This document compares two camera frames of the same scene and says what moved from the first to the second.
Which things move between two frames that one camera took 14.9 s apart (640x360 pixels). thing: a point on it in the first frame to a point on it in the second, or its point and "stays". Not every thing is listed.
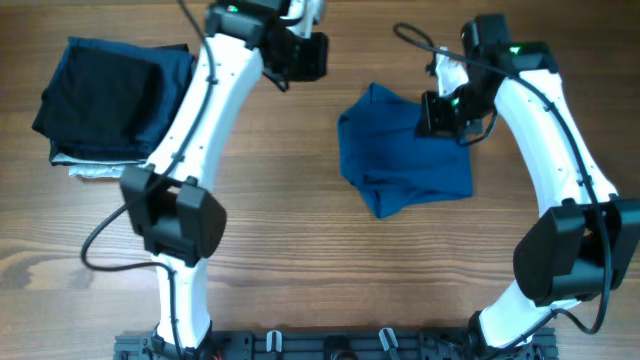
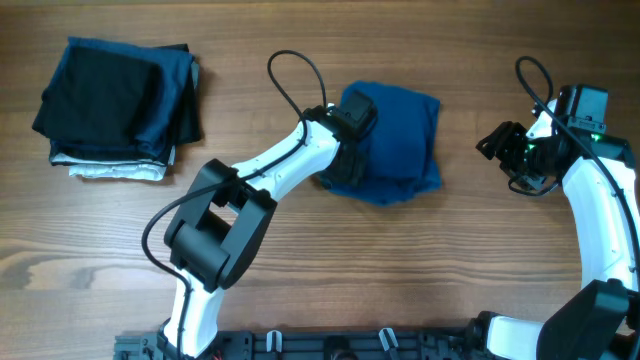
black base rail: (335, 344) stays
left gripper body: (299, 58) to (350, 170)
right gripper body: (453, 115) to (521, 156)
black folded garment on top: (98, 96) stays
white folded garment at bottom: (92, 167) stays
